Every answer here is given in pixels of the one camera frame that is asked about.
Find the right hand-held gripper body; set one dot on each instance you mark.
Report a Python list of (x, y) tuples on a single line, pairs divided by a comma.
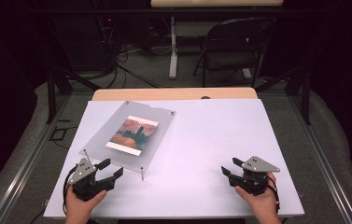
[(253, 179)]

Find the white table mat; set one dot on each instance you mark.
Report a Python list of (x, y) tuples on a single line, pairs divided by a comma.
[(201, 161)]

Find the light wooden desk top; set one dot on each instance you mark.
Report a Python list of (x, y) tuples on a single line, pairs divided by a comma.
[(217, 2)]

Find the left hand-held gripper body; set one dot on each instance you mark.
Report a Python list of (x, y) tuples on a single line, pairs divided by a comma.
[(85, 183)]

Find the person's left hand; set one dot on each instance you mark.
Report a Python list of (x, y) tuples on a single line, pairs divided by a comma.
[(80, 207)]

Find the person's right hand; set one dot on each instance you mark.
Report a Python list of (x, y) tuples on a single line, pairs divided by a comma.
[(259, 205)]

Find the clear acrylic photo frame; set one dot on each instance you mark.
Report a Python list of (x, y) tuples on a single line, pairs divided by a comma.
[(108, 137)]

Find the white desk leg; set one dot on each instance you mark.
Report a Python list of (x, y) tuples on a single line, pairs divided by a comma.
[(173, 49)]

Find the black folding chair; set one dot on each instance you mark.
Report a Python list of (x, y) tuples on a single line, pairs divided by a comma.
[(236, 46)]

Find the landscape painting print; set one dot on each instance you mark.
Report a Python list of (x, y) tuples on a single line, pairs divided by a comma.
[(132, 135)]

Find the aluminium floor rail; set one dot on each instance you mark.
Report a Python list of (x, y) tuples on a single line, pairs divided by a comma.
[(323, 161), (24, 168)]

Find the wooden table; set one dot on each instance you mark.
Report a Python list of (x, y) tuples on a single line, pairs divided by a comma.
[(170, 94)]

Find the black metal stand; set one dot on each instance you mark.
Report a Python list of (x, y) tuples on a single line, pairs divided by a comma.
[(57, 84), (301, 84)]

